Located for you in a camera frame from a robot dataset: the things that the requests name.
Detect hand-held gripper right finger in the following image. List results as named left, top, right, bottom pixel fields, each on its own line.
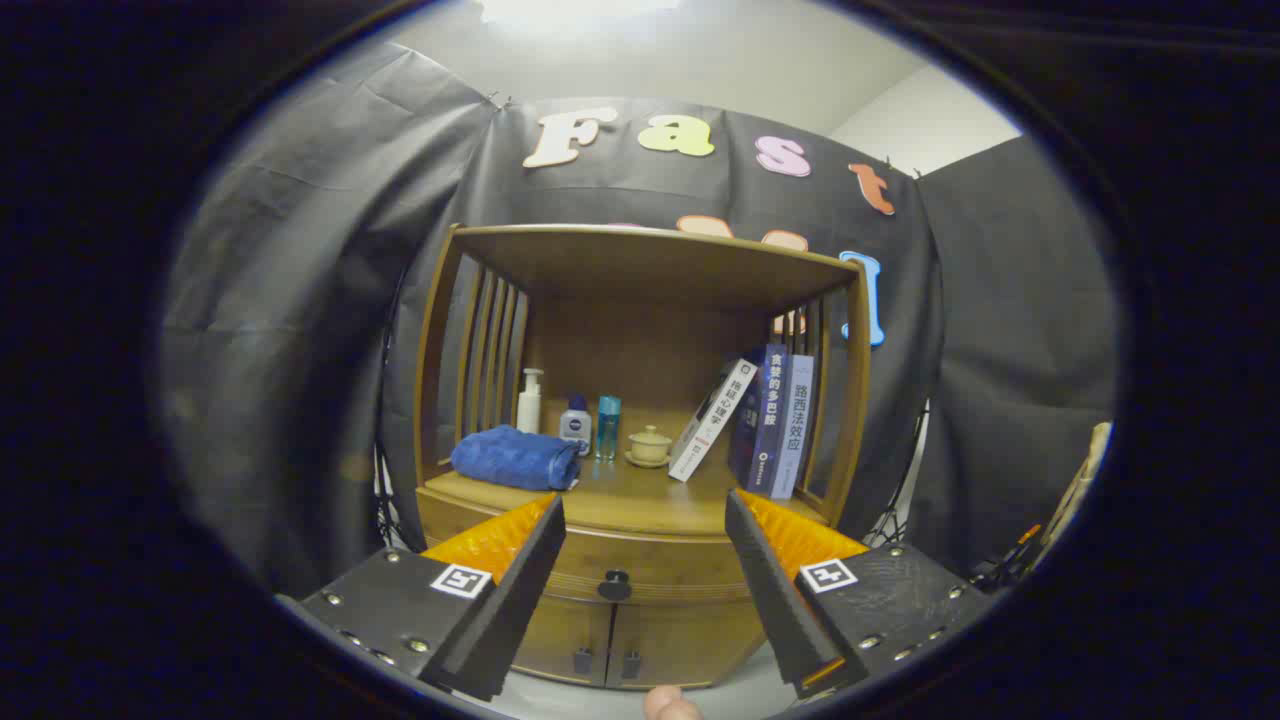
left=724, top=488, right=1001, bottom=699

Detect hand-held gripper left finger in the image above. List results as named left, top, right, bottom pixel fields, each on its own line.
left=275, top=492, right=567, bottom=702

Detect wooden drawer with black knob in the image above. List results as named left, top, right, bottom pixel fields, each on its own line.
left=417, top=490, right=766, bottom=606

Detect wooden countertop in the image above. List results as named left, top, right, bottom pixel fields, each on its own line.
left=425, top=455, right=831, bottom=536

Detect wooden cabinet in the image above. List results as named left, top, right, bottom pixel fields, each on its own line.
left=413, top=222, right=873, bottom=691

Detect blue folded towel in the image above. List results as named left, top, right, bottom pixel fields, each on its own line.
left=450, top=425, right=583, bottom=492

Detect dark navy book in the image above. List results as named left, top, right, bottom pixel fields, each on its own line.
left=727, top=350, right=766, bottom=488

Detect pale grey-blue book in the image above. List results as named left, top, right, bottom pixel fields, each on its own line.
left=770, top=355, right=816, bottom=501

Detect blue book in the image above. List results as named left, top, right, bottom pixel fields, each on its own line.
left=745, top=343, right=791, bottom=496

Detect white bottle with blue cap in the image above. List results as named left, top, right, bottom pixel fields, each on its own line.
left=559, top=395, right=593, bottom=458

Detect white book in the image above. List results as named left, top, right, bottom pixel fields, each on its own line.
left=668, top=358, right=758, bottom=483

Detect white pump bottle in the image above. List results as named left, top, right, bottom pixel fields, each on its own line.
left=516, top=368, right=546, bottom=436

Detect cream lidded cup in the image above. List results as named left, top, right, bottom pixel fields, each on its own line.
left=625, top=425, right=674, bottom=469

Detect pale wooden sticks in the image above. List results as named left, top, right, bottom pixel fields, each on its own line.
left=1040, top=420, right=1113, bottom=571

